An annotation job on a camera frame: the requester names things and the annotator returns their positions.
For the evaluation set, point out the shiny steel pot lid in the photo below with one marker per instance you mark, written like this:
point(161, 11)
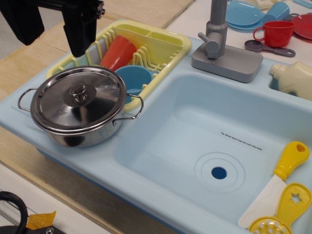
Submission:
point(78, 99)

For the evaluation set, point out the stainless steel pot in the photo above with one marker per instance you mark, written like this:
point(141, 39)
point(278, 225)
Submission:
point(84, 138)

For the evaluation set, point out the yellow handled toy knife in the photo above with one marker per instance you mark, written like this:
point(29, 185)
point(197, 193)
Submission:
point(293, 155)

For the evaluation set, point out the light blue plastic tumbler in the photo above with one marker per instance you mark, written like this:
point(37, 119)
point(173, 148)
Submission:
point(279, 11)

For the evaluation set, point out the red plastic mug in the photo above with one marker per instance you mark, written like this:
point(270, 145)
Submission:
point(274, 33)

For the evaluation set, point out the yellow slotted toy spoon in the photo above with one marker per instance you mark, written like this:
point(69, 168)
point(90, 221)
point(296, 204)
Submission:
point(294, 201)

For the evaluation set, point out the blue plastic cup in rack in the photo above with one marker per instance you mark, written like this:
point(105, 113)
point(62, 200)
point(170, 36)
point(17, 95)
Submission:
point(134, 77)

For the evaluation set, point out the grey toy faucet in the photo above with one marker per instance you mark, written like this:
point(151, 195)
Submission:
point(215, 56)

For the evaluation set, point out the cream plastic soap bottle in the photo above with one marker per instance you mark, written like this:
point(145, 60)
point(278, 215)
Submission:
point(294, 79)

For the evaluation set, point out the plywood board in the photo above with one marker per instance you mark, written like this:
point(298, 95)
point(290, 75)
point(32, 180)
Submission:
point(157, 13)

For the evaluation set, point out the red plastic plate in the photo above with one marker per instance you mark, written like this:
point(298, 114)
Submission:
point(303, 25)

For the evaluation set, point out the grey measuring spoon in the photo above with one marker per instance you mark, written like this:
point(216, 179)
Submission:
point(256, 46)

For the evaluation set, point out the light blue plastic plate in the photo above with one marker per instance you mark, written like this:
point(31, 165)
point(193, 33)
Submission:
point(243, 16)

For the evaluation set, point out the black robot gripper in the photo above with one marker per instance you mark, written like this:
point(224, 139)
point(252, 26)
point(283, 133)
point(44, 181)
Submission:
point(25, 20)

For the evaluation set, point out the yellow plastic dish rack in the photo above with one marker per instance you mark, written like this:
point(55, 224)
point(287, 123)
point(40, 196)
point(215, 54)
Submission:
point(158, 50)

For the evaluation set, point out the cream plastic object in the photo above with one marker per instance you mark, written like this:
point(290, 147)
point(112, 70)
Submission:
point(262, 4)

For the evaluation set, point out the orange plastic cup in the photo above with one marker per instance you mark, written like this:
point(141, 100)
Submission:
point(119, 53)

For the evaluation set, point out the yellow tape piece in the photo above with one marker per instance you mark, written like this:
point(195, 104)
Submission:
point(38, 221)

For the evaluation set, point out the light blue toy sink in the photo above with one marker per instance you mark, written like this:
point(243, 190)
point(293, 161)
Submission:
point(192, 162)

